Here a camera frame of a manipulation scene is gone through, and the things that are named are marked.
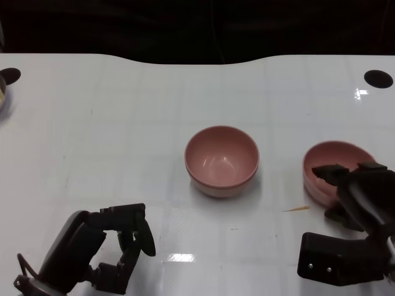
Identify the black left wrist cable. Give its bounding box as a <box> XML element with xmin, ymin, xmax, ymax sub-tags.
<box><xmin>17</xmin><ymin>253</ymin><xmax>40</xmax><ymax>277</ymax></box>

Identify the metal bowl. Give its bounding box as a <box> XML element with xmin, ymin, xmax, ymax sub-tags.
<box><xmin>0</xmin><ymin>75</ymin><xmax>7</xmax><ymax>109</ymax></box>

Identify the black round table grommet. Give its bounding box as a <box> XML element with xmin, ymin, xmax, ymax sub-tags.
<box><xmin>364</xmin><ymin>70</ymin><xmax>394</xmax><ymax>89</ymax></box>
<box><xmin>0</xmin><ymin>68</ymin><xmax>22</xmax><ymax>84</ymax></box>

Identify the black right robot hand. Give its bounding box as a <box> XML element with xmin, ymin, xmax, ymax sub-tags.
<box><xmin>311</xmin><ymin>162</ymin><xmax>395</xmax><ymax>235</ymax></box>

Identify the pink plastic bowl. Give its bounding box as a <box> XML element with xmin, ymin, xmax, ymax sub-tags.
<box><xmin>188</xmin><ymin>171</ymin><xmax>259</xmax><ymax>199</ymax></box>
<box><xmin>302</xmin><ymin>141</ymin><xmax>376</xmax><ymax>207</ymax></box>
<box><xmin>184</xmin><ymin>125</ymin><xmax>260</xmax><ymax>187</ymax></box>

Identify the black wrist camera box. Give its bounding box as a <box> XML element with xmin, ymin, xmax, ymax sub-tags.
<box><xmin>296</xmin><ymin>232</ymin><xmax>389</xmax><ymax>286</ymax></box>

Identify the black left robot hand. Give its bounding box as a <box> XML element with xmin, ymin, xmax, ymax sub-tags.
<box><xmin>38</xmin><ymin>202</ymin><xmax>157</xmax><ymax>294</ymax></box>

